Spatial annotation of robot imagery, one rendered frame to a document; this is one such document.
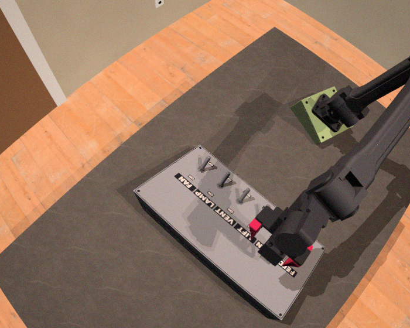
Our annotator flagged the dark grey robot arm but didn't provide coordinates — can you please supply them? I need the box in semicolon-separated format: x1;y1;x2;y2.
258;56;410;266

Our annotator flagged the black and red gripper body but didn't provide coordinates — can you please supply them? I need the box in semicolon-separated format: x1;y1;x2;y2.
255;206;311;266

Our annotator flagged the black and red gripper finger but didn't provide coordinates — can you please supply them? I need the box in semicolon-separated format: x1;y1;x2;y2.
283;245;313;267
249;219;261;239

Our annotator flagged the grey switch console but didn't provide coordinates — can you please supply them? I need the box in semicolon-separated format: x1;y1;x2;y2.
134;145;327;320

